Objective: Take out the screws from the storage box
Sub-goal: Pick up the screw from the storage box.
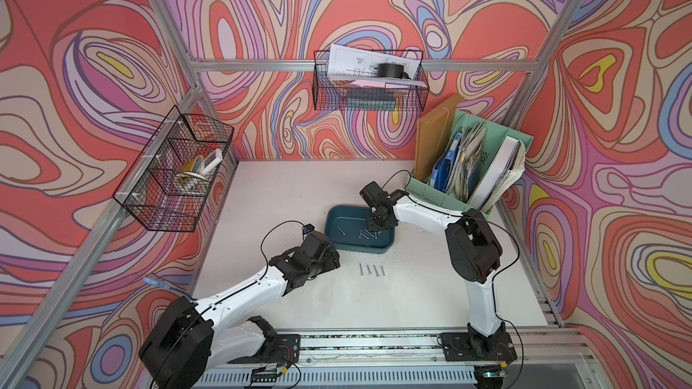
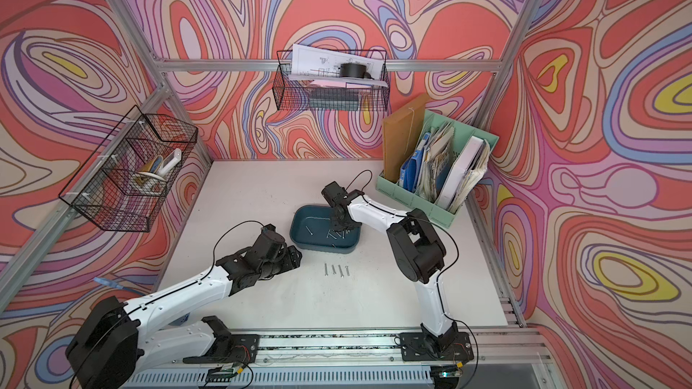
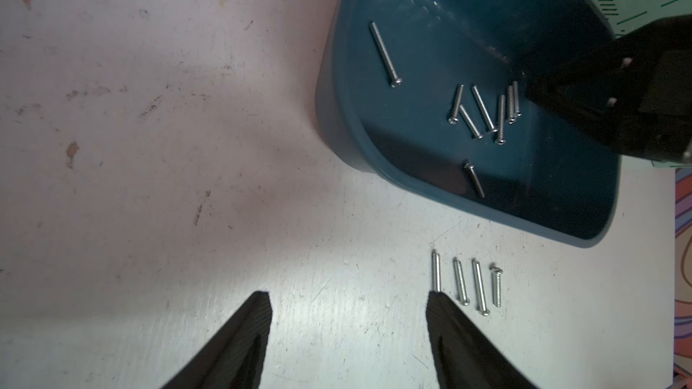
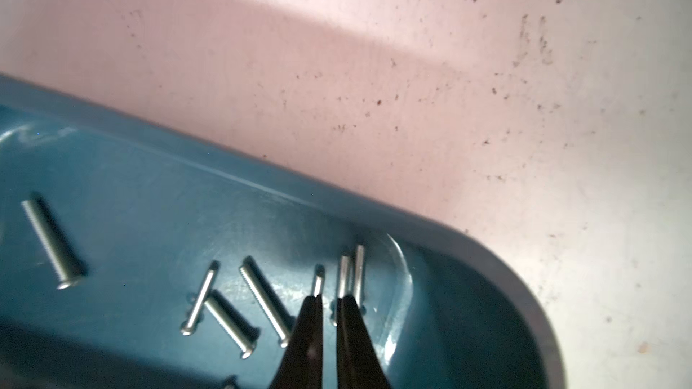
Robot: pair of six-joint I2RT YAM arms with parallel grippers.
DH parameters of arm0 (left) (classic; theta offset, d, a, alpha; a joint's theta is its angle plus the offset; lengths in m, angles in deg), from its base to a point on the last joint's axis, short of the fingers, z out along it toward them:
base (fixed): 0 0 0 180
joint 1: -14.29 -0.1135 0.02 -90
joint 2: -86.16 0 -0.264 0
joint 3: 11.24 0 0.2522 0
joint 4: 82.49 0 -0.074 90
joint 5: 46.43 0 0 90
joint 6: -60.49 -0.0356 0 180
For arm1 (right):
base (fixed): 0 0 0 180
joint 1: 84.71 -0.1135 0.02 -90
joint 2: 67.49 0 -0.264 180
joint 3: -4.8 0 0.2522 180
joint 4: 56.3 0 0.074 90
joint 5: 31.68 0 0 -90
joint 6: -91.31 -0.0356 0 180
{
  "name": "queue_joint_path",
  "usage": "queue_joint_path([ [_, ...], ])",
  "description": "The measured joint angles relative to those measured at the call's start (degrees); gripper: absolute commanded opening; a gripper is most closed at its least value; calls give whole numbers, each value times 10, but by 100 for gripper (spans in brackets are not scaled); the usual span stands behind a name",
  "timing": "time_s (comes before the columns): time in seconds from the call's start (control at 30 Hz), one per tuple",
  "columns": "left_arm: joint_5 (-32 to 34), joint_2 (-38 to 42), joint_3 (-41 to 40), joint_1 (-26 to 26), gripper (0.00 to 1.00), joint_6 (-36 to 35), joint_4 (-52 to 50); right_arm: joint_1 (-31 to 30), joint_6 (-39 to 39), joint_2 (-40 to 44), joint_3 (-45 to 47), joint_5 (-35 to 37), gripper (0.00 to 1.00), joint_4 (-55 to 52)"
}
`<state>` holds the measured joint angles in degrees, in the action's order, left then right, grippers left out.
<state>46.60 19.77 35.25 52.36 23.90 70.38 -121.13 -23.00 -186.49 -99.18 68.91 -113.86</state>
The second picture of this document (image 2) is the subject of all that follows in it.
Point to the white binder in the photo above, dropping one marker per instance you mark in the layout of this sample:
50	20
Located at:
458	172

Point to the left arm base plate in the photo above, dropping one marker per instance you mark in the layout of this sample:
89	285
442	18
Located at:
241	348

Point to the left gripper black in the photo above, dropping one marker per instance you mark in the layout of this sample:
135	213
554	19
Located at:
291	258

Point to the black wire basket left wall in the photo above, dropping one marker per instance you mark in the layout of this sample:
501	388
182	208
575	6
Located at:
117	189

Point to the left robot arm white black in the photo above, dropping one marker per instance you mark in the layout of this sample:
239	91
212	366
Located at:
120	339

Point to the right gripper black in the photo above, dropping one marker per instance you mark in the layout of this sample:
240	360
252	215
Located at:
338	227

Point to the black wire basket back wall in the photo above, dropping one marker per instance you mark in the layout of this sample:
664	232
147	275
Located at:
297	96

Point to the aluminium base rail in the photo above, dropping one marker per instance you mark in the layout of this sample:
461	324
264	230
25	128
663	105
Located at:
505	357

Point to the brown cardboard folder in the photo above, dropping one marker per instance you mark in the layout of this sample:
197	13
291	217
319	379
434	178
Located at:
401	132

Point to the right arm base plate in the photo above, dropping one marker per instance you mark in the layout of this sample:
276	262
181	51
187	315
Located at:
419	347

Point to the teal plastic storage tray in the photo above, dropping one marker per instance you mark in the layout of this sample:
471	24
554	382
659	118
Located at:
312	229

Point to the white paper sheets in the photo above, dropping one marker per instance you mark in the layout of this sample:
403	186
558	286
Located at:
321	67

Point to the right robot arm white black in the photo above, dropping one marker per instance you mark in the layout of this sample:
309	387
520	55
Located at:
417	249

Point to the black wire basket wall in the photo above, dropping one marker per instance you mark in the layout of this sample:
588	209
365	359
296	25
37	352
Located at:
117	189
297	96

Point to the black tape roll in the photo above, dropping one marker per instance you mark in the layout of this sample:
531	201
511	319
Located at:
351	70

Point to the blue folder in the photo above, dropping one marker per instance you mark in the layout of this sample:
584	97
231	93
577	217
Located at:
410	170

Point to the green file organizer box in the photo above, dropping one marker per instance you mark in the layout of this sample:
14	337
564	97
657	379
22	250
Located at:
478	170

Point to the stack of papers in organizer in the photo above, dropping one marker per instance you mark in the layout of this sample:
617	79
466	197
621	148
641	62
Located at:
436	159

